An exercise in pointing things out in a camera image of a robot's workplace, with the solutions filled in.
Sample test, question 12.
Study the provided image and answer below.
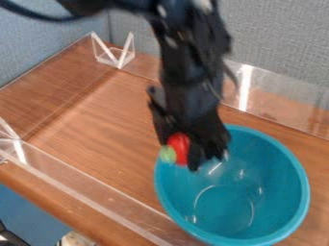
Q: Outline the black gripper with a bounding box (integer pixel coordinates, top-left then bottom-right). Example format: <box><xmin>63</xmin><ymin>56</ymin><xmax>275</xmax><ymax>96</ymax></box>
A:
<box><xmin>148</xmin><ymin>86</ymin><xmax>230</xmax><ymax>171</ymax></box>

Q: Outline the red toy strawberry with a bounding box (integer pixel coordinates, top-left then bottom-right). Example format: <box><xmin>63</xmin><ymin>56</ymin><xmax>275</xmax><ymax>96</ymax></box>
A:
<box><xmin>160</xmin><ymin>133</ymin><xmax>190</xmax><ymax>166</ymax></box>

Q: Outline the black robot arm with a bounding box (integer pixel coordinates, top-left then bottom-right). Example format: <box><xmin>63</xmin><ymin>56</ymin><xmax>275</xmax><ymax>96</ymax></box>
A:
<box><xmin>58</xmin><ymin>0</ymin><xmax>232</xmax><ymax>171</ymax></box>

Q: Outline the blue plastic bowl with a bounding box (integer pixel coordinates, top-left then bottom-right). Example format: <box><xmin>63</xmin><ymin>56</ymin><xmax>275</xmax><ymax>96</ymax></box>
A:
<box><xmin>154</xmin><ymin>124</ymin><xmax>312</xmax><ymax>246</ymax></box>

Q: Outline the clear acrylic back barrier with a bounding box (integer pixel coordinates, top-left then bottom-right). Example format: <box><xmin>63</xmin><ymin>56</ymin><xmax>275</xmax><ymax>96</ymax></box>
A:
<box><xmin>90</xmin><ymin>32</ymin><xmax>329</xmax><ymax>140</ymax></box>

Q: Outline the clear acrylic barrier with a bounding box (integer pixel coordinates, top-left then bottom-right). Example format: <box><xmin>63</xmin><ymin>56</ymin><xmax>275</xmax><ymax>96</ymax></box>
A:
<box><xmin>90</xmin><ymin>32</ymin><xmax>329</xmax><ymax>140</ymax></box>
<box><xmin>0</xmin><ymin>141</ymin><xmax>204</xmax><ymax>246</ymax></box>
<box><xmin>0</xmin><ymin>31</ymin><xmax>90</xmax><ymax>87</ymax></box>

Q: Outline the clear acrylic left barrier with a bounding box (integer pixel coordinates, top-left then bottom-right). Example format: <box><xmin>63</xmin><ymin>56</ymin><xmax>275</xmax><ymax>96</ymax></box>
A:
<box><xmin>0</xmin><ymin>31</ymin><xmax>90</xmax><ymax>87</ymax></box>

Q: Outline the clear acrylic front barrier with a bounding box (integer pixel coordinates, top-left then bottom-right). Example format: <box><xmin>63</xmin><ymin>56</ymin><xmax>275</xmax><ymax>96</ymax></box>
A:
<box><xmin>0</xmin><ymin>141</ymin><xmax>204</xmax><ymax>246</ymax></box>

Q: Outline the clear acrylic corner bracket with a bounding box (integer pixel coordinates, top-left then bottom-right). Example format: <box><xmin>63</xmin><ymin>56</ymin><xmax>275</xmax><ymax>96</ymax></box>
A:
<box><xmin>91</xmin><ymin>32</ymin><xmax>136</xmax><ymax>69</ymax></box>

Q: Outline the clear acrylic left bracket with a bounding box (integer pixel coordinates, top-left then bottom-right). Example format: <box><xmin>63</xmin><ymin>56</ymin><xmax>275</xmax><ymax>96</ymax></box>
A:
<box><xmin>0</xmin><ymin>117</ymin><xmax>27</xmax><ymax>164</ymax></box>

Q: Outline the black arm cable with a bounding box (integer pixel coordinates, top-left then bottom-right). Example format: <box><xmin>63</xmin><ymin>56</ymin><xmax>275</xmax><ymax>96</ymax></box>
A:
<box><xmin>0</xmin><ymin>0</ymin><xmax>87</xmax><ymax>23</ymax></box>

